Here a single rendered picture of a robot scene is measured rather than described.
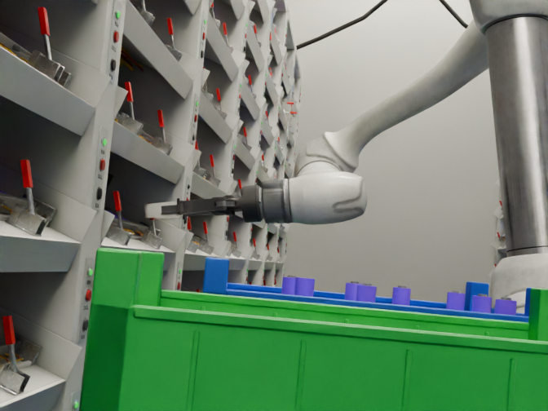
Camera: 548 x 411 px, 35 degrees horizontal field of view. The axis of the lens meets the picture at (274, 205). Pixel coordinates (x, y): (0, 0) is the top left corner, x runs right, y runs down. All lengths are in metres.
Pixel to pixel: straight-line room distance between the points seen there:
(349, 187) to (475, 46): 0.36
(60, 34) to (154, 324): 0.93
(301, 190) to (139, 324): 1.31
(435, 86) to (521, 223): 0.40
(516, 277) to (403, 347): 0.92
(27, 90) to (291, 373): 0.69
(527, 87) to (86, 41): 0.67
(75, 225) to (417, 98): 0.74
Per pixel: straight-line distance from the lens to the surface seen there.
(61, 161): 1.27
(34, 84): 1.05
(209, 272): 0.72
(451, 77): 1.65
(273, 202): 1.70
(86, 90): 1.27
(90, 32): 1.29
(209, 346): 0.41
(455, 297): 0.92
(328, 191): 1.69
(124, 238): 1.51
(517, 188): 1.37
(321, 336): 0.41
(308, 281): 0.81
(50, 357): 1.27
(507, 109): 1.40
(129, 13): 1.43
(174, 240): 1.93
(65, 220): 1.26
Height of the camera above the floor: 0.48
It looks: 4 degrees up
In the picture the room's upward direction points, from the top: 5 degrees clockwise
